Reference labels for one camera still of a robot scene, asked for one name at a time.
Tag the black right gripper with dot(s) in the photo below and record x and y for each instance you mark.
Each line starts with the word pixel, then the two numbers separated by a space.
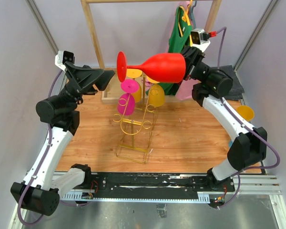
pixel 193 57

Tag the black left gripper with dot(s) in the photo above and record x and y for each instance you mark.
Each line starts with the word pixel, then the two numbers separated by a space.
pixel 86 76

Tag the red wine glass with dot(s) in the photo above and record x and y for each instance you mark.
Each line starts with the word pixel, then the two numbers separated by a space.
pixel 163 67

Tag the magenta wine glass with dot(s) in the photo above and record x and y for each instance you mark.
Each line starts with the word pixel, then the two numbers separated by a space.
pixel 126 102

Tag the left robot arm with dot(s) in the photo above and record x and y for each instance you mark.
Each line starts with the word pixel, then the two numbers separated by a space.
pixel 38 192

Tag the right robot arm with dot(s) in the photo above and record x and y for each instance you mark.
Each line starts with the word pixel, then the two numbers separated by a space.
pixel 248 142

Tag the wooden clothes rack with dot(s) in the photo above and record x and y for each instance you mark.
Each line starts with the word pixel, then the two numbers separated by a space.
pixel 213 12

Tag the pink garment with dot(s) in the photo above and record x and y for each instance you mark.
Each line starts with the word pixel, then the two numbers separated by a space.
pixel 184 91

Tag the green garment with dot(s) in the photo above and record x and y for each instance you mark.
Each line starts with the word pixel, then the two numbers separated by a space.
pixel 176 45

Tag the dark grey folded cloth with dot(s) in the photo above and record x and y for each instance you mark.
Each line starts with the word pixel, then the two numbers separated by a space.
pixel 237 90

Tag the yellow clothes hanger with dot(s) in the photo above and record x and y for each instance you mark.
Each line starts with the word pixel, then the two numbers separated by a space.
pixel 186 21

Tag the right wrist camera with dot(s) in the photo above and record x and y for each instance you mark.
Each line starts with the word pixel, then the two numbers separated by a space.
pixel 200 38

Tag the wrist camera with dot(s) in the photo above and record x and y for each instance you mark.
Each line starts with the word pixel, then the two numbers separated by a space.
pixel 62 57
pixel 200 38

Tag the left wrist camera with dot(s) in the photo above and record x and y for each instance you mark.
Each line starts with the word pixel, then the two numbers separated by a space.
pixel 62 57

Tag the gold wire wine glass rack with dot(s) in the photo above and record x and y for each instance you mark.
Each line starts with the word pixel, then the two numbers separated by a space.
pixel 144 117

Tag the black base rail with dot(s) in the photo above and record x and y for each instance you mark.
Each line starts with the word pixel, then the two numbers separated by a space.
pixel 149 187

